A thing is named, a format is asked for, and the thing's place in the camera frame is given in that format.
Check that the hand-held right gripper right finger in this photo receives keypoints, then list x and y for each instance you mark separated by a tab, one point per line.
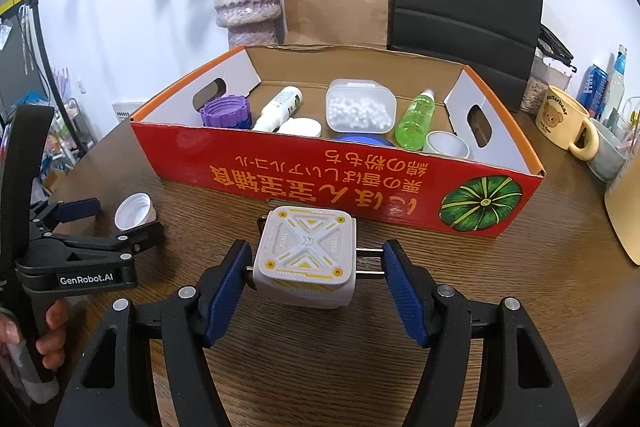
405	292

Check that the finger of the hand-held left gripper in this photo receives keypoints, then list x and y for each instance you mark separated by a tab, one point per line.
80	209
115	244

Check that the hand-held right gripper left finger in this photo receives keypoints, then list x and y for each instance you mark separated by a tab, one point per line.
227	292

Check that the white ribbed plastic lid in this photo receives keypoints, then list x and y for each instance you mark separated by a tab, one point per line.
299	127
133	211

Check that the white cube charger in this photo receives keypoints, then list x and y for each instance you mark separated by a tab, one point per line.
305	257

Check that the red cardboard box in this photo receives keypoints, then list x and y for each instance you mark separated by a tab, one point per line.
300	177

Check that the grey tape roll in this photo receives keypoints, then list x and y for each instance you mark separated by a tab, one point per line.
447	144

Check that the blue round lid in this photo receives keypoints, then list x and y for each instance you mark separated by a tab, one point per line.
365	140

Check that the blue gear-edged plastic lid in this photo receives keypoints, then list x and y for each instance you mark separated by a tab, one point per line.
242	123

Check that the green spray bottle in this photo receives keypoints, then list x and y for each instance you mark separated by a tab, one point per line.
415	122

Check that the purple gear-edged plastic lid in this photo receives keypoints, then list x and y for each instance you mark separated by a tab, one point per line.
222	112

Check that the clear box of white beads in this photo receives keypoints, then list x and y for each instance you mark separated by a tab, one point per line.
360	109

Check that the white plastic bottle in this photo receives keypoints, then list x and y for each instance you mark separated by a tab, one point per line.
277	109

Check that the person's left hand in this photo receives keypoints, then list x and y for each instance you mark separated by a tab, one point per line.
55	332

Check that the cluttered storage cart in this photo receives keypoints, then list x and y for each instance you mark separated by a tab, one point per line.
70	127

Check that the black light stand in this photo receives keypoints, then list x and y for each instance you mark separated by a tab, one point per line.
42	32

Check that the yellow bear mug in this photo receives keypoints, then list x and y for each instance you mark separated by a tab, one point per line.
560	117

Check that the glass jar of oats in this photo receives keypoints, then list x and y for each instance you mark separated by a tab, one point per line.
537	89

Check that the blue drink can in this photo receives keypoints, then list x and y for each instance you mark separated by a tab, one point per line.
592	89

